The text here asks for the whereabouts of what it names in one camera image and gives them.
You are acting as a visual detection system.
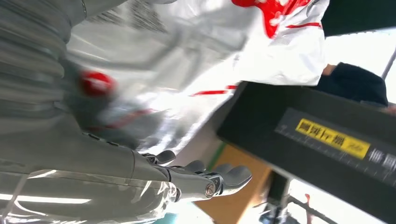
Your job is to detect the person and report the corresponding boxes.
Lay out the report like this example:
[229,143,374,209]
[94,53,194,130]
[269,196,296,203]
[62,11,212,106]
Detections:
[312,62,396,117]

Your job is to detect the black remote controller with antennas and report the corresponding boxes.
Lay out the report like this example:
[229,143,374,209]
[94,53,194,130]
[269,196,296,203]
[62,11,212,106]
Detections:
[258,171,338,224]

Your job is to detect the black inbound scanner machine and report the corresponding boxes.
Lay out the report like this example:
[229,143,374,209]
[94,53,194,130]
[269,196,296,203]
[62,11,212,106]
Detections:
[216,81,396,224]

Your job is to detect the brown cardboard box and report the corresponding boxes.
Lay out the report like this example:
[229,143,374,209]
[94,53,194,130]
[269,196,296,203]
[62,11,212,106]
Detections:
[195,143,273,224]

